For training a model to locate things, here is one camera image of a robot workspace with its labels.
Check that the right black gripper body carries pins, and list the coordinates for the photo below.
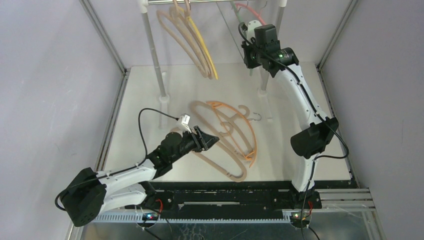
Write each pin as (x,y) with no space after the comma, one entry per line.
(248,57)

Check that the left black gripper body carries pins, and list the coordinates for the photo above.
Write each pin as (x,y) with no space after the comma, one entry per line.
(189,143)

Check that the orange wire hanger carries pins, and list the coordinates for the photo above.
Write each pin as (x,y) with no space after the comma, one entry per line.
(229,125)

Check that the yellow wire hanger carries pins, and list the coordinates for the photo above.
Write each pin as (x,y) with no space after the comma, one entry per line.
(201,40)

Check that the pink wire hanger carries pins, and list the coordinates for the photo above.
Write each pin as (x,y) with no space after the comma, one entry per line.
(239,6)

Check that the green wire hanger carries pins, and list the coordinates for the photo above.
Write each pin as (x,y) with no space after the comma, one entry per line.
(240,20)

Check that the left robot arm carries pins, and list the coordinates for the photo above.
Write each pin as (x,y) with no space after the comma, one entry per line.
(92,193)

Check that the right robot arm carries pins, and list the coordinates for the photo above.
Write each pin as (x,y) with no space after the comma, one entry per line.
(317,129)

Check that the white metal clothes rack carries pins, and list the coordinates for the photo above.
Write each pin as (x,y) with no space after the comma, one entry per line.
(164,98)

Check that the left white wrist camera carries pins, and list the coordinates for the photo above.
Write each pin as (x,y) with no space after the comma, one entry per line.
(183,123)

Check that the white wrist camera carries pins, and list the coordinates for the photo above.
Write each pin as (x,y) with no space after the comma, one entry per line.
(248,31)
(183,123)

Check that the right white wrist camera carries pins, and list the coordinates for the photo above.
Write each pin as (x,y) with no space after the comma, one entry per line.
(248,31)

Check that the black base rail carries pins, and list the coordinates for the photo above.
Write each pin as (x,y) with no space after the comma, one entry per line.
(226,200)

